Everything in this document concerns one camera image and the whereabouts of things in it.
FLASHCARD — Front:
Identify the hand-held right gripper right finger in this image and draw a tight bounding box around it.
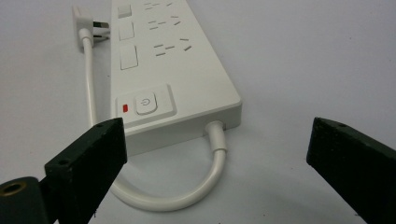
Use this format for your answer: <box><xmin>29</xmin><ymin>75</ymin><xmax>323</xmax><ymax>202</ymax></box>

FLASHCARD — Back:
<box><xmin>305</xmin><ymin>117</ymin><xmax>396</xmax><ymax>224</ymax></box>

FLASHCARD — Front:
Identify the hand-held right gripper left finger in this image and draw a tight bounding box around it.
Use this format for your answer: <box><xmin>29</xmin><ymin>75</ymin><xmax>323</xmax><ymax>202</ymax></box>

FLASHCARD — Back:
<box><xmin>39</xmin><ymin>117</ymin><xmax>128</xmax><ymax>224</ymax></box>

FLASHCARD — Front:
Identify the white power strip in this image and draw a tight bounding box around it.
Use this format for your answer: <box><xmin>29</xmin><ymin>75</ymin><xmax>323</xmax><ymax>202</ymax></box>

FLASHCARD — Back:
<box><xmin>109</xmin><ymin>0</ymin><xmax>244</xmax><ymax>157</ymax></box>

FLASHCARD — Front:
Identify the white power plug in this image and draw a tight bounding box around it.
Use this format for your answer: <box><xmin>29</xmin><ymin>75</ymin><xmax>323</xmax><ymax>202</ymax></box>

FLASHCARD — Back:
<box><xmin>72</xmin><ymin>5</ymin><xmax>110</xmax><ymax>49</ymax></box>

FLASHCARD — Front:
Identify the white power cable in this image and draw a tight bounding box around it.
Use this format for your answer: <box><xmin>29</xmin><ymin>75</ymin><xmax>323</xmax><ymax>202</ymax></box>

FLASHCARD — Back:
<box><xmin>78</xmin><ymin>28</ymin><xmax>228</xmax><ymax>213</ymax></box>

